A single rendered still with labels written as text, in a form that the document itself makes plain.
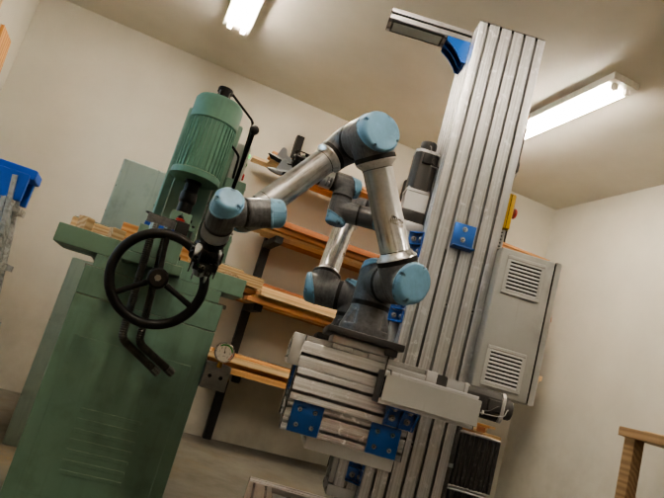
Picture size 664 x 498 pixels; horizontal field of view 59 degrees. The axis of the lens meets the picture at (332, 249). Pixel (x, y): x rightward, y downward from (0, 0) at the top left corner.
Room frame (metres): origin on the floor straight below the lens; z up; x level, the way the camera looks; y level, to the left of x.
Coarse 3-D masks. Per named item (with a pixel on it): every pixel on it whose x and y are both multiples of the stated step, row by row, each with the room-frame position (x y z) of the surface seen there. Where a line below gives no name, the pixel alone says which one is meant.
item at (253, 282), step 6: (96, 228) 1.96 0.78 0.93; (102, 228) 1.97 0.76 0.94; (102, 234) 1.97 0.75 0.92; (222, 270) 2.07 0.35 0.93; (228, 270) 2.07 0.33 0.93; (234, 270) 2.08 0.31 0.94; (240, 276) 2.08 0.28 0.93; (246, 276) 2.09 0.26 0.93; (252, 276) 2.09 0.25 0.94; (252, 282) 2.09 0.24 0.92; (258, 282) 2.10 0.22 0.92; (258, 288) 2.10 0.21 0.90
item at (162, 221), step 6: (150, 216) 1.77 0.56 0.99; (156, 216) 1.77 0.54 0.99; (162, 216) 1.78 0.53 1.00; (144, 222) 1.77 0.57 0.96; (156, 222) 1.78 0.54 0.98; (162, 222) 1.78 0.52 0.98; (168, 222) 1.78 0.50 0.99; (174, 222) 1.79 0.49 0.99; (180, 222) 1.82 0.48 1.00; (174, 228) 1.81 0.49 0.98; (180, 228) 1.82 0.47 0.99; (186, 228) 1.82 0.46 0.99; (186, 234) 1.83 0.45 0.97
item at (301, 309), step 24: (264, 240) 4.46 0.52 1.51; (288, 240) 4.16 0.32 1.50; (312, 240) 4.11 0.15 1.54; (504, 240) 5.03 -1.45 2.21; (264, 264) 4.45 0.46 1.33; (360, 264) 4.28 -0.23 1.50; (264, 288) 4.05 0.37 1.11; (288, 312) 4.11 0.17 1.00; (312, 312) 4.13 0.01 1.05; (240, 336) 4.45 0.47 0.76; (216, 360) 4.06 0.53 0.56; (240, 360) 4.03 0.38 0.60; (216, 408) 4.44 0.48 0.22; (480, 432) 4.79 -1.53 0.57
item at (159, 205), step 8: (184, 128) 2.18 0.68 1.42; (240, 128) 2.23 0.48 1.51; (176, 144) 2.19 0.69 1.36; (176, 152) 2.18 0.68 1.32; (232, 152) 2.23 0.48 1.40; (168, 168) 2.18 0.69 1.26; (168, 176) 2.18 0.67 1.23; (224, 176) 2.23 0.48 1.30; (168, 184) 2.18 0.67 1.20; (160, 192) 2.18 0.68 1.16; (168, 192) 2.19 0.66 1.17; (160, 200) 2.18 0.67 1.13; (160, 208) 2.18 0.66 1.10; (200, 232) 2.22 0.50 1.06
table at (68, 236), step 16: (64, 224) 1.79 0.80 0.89; (64, 240) 1.80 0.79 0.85; (80, 240) 1.81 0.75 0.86; (96, 240) 1.82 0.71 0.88; (112, 240) 1.83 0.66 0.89; (128, 256) 1.75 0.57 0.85; (176, 272) 1.79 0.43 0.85; (208, 288) 1.91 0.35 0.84; (224, 288) 1.92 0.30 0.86; (240, 288) 1.93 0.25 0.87
